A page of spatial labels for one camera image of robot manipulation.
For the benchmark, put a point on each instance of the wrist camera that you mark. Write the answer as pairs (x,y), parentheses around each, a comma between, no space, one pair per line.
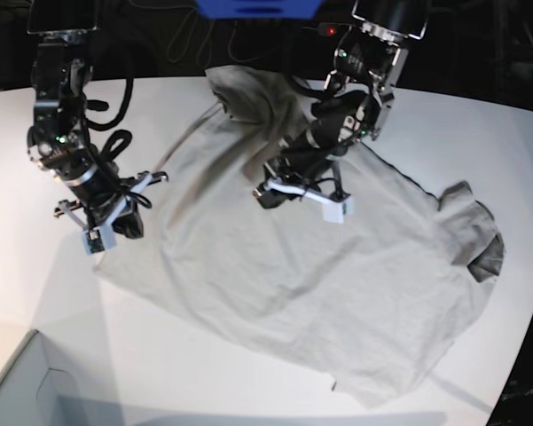
(98,240)
(336,211)

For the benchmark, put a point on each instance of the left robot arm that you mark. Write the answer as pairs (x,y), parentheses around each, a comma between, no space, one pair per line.
(353,104)

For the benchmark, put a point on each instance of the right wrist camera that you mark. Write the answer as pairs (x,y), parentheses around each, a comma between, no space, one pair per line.
(98,240)

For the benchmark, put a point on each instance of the white box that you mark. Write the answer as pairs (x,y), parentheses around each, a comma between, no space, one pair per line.
(43,384)

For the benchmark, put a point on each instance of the black power strip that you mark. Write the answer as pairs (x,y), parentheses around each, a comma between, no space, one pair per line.
(328,29)

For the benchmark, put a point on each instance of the grey t-shirt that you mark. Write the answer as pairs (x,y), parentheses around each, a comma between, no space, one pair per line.
(374,302)

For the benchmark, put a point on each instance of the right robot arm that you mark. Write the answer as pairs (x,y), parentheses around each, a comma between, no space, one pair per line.
(64,141)

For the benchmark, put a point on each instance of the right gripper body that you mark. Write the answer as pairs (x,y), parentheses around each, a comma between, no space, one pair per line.
(101,195)

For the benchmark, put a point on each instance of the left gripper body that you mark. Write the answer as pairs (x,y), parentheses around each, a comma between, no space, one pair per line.
(306,168)

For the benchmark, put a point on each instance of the blue bin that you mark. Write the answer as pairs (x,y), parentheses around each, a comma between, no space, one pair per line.
(258,9)

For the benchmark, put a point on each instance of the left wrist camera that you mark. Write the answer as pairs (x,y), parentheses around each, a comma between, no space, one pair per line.
(336,211)

